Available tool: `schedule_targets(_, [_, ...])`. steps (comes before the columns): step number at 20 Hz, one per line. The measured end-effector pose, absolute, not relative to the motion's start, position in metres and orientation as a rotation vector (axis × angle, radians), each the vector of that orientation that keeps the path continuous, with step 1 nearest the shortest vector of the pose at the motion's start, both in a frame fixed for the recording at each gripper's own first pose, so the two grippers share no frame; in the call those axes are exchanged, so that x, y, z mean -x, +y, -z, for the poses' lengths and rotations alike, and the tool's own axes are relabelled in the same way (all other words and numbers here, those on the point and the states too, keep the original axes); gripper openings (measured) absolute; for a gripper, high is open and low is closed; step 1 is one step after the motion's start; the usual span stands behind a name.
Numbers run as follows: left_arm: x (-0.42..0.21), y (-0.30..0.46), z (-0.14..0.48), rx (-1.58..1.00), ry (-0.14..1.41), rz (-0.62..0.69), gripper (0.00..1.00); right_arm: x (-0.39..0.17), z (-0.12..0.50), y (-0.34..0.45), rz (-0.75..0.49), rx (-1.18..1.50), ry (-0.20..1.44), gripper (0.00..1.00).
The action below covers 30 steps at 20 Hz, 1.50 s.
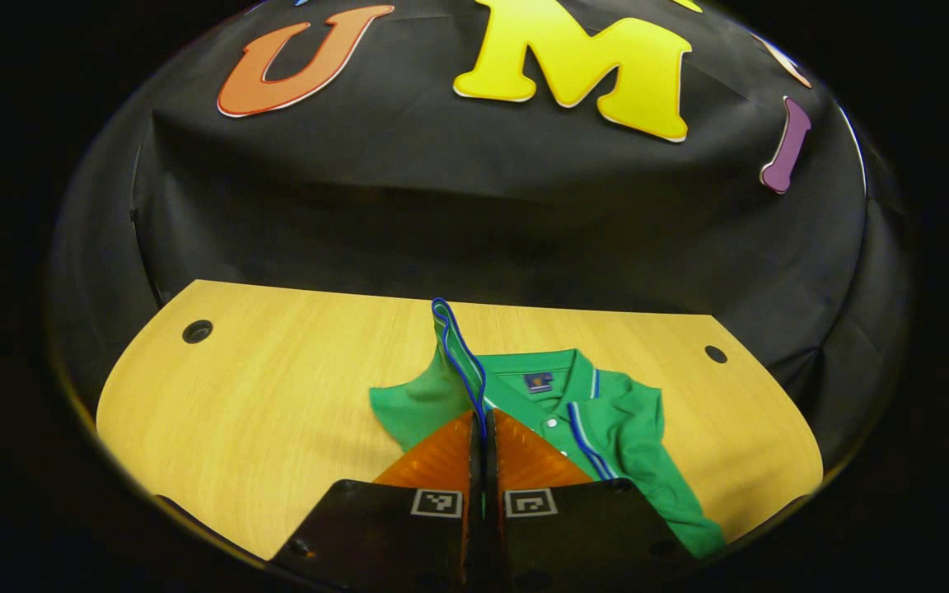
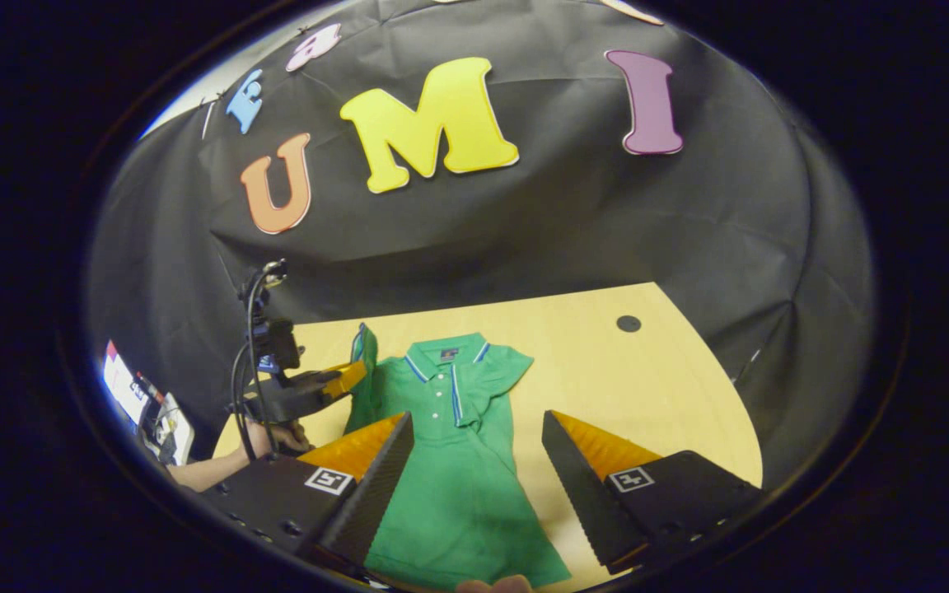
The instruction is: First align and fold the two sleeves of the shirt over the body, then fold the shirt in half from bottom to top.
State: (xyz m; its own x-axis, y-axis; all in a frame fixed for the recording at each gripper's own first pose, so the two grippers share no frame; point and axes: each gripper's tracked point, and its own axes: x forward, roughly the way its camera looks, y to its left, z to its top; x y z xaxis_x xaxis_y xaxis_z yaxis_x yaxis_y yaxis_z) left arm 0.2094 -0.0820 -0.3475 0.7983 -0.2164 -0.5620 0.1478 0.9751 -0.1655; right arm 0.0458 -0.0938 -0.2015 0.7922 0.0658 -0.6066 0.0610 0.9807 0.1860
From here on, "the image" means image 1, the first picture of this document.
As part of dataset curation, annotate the black backdrop cloth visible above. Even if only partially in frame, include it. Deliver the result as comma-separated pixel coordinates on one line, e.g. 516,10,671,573
46,0,912,470

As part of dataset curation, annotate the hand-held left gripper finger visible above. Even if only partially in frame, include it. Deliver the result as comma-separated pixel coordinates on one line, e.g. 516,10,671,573
264,410,484,593
483,408,702,593

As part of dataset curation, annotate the green T-shirt with striped collar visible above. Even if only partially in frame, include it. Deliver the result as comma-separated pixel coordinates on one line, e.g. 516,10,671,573
369,298,727,559

